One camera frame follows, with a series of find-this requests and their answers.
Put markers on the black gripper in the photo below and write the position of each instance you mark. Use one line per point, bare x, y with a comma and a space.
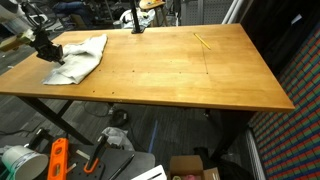
43, 45

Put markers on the white woven cloth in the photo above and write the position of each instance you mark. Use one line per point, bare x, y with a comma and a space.
83, 58

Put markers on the seated person in jeans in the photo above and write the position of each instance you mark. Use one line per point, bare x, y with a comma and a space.
71, 6

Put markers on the crumpled white sheet pile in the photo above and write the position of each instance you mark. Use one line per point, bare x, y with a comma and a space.
126, 18

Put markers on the white plastic bag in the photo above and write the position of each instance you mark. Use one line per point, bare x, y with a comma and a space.
116, 135

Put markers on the black orange bar clamp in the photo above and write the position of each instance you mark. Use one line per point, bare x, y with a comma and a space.
98, 146

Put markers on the round wooden side table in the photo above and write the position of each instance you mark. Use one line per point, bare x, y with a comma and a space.
151, 4

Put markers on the white paper cup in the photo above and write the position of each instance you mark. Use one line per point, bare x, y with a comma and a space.
20, 160

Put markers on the blue floor tape strip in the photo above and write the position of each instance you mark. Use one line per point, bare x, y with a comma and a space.
153, 136

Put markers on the black pen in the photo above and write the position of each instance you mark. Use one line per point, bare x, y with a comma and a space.
121, 166

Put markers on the black perforated plate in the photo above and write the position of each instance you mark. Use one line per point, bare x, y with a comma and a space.
133, 163

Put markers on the yellow pencil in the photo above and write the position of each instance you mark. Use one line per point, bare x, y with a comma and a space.
202, 40

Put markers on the white flat box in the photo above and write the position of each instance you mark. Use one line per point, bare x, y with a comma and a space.
146, 173

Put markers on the grey perforated metal panel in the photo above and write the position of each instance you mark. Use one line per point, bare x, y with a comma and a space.
210, 11

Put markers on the small open cardboard box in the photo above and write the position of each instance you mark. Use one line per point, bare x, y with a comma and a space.
185, 165

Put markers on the white leaning pipe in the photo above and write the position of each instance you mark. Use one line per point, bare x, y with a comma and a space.
239, 11
230, 11

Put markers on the black curtain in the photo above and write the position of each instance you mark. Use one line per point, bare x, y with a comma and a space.
273, 26

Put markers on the black table frame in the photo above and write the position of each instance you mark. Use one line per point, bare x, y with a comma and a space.
50, 115

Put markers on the black camera stand pole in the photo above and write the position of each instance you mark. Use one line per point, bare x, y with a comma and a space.
134, 15

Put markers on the white slotted rail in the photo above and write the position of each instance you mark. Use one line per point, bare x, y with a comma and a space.
255, 156

